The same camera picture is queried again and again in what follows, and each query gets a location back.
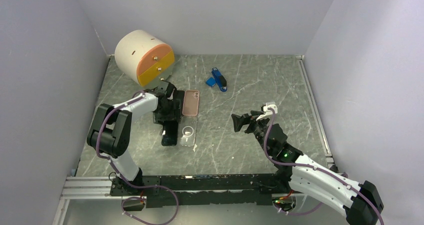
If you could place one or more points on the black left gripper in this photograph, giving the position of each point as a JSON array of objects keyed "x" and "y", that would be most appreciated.
[{"x": 174, "y": 114}]

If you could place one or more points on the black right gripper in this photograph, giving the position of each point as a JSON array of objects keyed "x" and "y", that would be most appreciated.
[{"x": 245, "y": 119}]

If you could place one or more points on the black smartphone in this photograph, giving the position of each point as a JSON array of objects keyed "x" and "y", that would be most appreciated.
[
  {"x": 178, "y": 101},
  {"x": 169, "y": 133}
]

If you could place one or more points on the pink phone case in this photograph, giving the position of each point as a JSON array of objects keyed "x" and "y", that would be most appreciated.
[{"x": 191, "y": 103}]

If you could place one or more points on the clear transparent phone case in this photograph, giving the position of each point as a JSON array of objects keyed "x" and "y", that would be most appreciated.
[{"x": 188, "y": 128}]

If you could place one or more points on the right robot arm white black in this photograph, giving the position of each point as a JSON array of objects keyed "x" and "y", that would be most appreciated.
[{"x": 359, "y": 202}]

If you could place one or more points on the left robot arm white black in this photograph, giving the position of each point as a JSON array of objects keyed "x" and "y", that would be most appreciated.
[{"x": 110, "y": 130}]

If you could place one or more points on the blue and black gadget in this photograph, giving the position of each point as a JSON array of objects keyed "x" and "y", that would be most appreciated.
[{"x": 219, "y": 79}]

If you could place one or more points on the blue USB stick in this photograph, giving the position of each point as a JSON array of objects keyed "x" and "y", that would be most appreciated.
[{"x": 211, "y": 82}]

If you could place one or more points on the round cream drawer cabinet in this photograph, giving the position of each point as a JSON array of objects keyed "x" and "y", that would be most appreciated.
[{"x": 144, "y": 58}]

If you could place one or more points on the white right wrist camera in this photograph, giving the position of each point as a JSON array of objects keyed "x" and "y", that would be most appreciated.
[{"x": 268, "y": 110}]

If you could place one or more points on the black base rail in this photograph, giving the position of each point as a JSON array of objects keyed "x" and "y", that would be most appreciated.
[{"x": 188, "y": 190}]

